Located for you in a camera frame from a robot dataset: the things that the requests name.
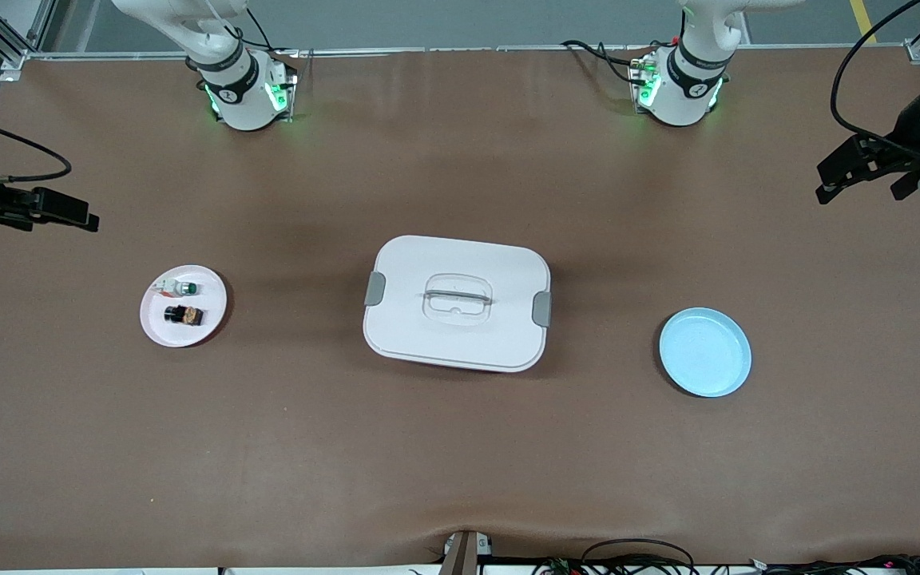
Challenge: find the pink round plate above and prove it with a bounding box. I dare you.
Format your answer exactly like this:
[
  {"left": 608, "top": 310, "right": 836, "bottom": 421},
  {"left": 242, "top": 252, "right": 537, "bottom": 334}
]
[{"left": 139, "top": 264, "right": 228, "bottom": 348}]

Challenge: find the light blue round plate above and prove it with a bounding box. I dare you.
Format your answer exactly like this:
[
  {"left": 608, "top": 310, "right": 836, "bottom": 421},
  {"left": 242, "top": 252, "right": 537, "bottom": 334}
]
[{"left": 659, "top": 307, "right": 752, "bottom": 399}]

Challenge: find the white plastic container lid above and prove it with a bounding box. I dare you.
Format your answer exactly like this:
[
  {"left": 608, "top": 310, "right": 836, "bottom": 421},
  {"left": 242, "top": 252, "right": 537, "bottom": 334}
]
[{"left": 363, "top": 235, "right": 553, "bottom": 374}]

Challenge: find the brown table mat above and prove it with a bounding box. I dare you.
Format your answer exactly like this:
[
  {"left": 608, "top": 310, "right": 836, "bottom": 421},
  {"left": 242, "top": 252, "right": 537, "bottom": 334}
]
[{"left": 0, "top": 48, "right": 920, "bottom": 569}]

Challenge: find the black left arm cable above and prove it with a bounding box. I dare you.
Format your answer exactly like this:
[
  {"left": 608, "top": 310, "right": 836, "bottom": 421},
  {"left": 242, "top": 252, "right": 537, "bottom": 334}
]
[{"left": 830, "top": 0, "right": 920, "bottom": 161}]

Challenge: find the black arm base cable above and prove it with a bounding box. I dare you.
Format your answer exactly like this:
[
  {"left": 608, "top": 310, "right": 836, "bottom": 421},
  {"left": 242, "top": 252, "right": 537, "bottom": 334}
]
[
  {"left": 204, "top": 0, "right": 277, "bottom": 53},
  {"left": 562, "top": 38, "right": 656, "bottom": 85}
]

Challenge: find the silver table edge rail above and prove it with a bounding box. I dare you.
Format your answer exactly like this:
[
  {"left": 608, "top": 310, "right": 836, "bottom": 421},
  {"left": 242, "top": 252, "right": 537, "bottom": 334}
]
[{"left": 25, "top": 45, "right": 908, "bottom": 58}]

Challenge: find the black cable bundle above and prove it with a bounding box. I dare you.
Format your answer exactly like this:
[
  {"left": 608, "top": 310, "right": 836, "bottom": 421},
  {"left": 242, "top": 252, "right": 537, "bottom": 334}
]
[{"left": 747, "top": 553, "right": 920, "bottom": 575}]

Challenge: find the black looped cable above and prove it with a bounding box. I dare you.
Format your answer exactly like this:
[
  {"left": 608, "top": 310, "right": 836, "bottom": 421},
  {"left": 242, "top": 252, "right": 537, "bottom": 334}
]
[{"left": 580, "top": 539, "right": 696, "bottom": 575}]

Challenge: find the brown camera mount post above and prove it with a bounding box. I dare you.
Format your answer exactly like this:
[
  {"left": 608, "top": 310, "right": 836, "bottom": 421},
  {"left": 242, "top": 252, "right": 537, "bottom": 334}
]
[{"left": 440, "top": 529, "right": 494, "bottom": 575}]

